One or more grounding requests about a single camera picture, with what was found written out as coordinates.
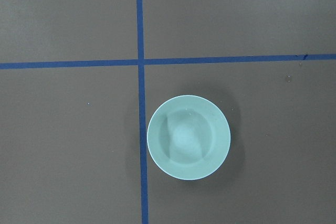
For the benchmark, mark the light green ceramic bowl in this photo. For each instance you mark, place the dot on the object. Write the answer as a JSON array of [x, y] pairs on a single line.
[[188, 137]]

